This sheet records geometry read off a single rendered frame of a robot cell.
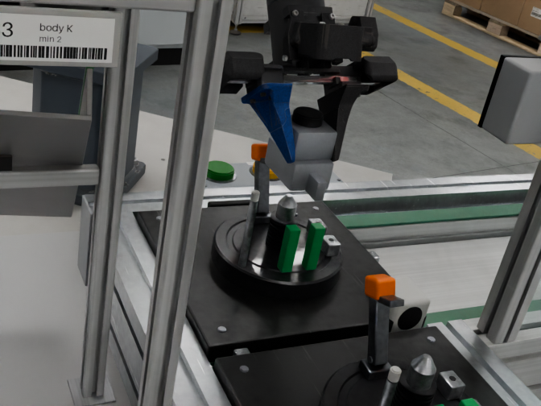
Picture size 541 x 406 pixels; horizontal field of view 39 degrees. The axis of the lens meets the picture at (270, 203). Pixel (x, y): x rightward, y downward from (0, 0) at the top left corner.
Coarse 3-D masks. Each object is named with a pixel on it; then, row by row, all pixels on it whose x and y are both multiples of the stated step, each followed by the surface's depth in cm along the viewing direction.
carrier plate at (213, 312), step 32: (352, 256) 86; (192, 288) 76; (224, 288) 77; (352, 288) 81; (192, 320) 72; (224, 320) 72; (256, 320) 73; (288, 320) 74; (320, 320) 75; (352, 320) 76; (224, 352) 70
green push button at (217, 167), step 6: (210, 162) 101; (216, 162) 101; (222, 162) 101; (210, 168) 99; (216, 168) 99; (222, 168) 100; (228, 168) 100; (210, 174) 99; (216, 174) 98; (222, 174) 99; (228, 174) 99; (222, 180) 99
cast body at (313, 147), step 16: (304, 112) 74; (320, 112) 75; (304, 128) 73; (320, 128) 74; (272, 144) 77; (304, 144) 73; (320, 144) 74; (272, 160) 77; (304, 160) 74; (320, 160) 75; (288, 176) 74; (304, 176) 74; (320, 176) 74; (320, 192) 73
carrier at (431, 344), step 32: (256, 352) 69; (288, 352) 70; (320, 352) 70; (352, 352) 71; (416, 352) 73; (448, 352) 74; (224, 384) 66; (256, 384) 65; (288, 384) 66; (320, 384) 67; (352, 384) 64; (384, 384) 65; (416, 384) 60; (448, 384) 64; (480, 384) 70
